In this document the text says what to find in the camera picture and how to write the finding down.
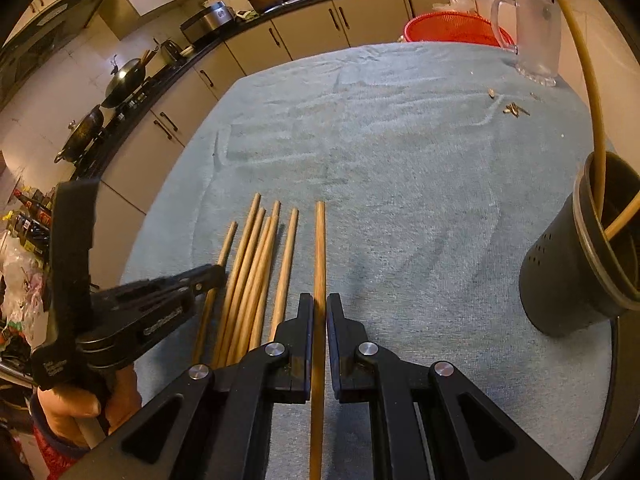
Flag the dark pan with lid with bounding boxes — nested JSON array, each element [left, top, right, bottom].
[[54, 105, 106, 165]]

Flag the black gas stove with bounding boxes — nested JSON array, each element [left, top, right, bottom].
[[70, 72, 166, 181]]

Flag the person's left hand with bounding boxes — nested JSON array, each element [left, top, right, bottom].
[[31, 360, 143, 448]]

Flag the small steel kettle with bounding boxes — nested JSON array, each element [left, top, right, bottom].
[[159, 39, 184, 64]]

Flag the blue terry table cloth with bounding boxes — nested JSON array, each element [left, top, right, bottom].
[[120, 42, 617, 480]]

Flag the clear glass pitcher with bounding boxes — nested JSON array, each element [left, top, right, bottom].
[[490, 0, 564, 88]]

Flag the cream lower kitchen cabinets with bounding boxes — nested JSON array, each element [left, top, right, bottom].
[[82, 0, 451, 281]]

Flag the row of sauce bottles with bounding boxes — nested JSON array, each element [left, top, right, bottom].
[[7, 185, 57, 259]]

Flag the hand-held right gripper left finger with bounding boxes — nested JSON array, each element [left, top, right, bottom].
[[59, 292, 315, 480]]

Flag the long wooden chopstick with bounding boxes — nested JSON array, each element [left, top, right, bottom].
[[604, 195, 640, 243], [308, 201, 328, 480], [537, 0, 608, 196], [192, 221, 238, 365]]

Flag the black range hood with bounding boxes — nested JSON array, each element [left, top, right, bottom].
[[0, 0, 118, 111]]

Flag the black perforated chopstick holder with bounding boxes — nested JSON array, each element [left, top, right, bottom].
[[519, 151, 640, 338]]

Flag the bunch of wooden chopsticks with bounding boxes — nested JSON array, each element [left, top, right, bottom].
[[210, 192, 300, 368]]

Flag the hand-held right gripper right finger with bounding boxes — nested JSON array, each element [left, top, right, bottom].
[[326, 292, 576, 480]]

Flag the steel wok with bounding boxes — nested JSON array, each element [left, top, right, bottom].
[[100, 55, 153, 110]]

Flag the red plastic basket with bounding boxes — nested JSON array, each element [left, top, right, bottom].
[[404, 11, 516, 49]]

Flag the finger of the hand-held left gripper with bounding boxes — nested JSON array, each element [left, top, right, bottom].
[[92, 263, 227, 311]]

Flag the silver rice cooker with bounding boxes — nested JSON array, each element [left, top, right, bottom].
[[180, 1, 236, 45]]

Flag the heap of plastic bags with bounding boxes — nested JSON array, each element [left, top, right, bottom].
[[0, 232, 48, 326]]

